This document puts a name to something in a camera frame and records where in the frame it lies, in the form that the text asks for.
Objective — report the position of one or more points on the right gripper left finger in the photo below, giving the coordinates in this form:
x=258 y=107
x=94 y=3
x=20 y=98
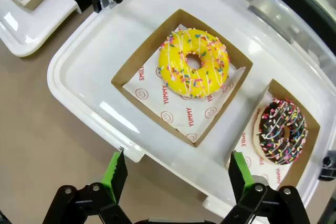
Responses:
x=115 y=182

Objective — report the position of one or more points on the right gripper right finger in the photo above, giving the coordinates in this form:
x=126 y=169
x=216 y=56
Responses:
x=240 y=179

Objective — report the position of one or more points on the chocolate rainbow sprinkle donut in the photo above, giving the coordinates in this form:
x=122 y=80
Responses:
x=270 y=129

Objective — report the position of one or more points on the yellow sprinkled donut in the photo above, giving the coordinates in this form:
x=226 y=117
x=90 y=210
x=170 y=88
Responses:
x=170 y=64

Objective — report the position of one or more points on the white display tray one donut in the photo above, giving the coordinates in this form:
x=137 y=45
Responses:
x=39 y=30

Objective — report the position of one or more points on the white display tray two donuts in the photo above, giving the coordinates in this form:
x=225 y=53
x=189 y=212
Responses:
x=92 y=77

